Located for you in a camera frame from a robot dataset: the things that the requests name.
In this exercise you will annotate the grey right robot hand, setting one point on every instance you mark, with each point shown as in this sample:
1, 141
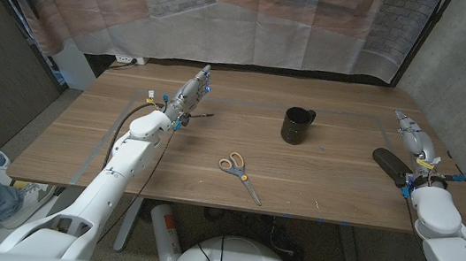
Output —
416, 144

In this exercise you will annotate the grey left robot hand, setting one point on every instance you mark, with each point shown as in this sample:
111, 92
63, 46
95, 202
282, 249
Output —
188, 96

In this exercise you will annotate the black glasses case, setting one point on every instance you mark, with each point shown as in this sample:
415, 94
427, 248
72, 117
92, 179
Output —
389, 163

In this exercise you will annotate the black mug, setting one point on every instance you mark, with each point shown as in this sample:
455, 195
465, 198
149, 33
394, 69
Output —
296, 127

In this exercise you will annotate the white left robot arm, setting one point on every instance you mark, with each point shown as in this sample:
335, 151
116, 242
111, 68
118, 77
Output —
116, 174

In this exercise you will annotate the dark slim pen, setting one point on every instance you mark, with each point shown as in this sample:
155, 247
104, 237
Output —
203, 115

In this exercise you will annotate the white power strip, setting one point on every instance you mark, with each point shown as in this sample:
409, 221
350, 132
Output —
128, 59

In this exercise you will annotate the printed room backdrop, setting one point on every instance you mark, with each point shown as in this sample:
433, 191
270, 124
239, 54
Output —
237, 24

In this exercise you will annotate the white roll with orange label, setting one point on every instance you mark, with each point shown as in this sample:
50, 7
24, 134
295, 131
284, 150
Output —
164, 233

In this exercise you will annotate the white sneaker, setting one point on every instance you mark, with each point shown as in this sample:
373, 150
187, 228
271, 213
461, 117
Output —
30, 203

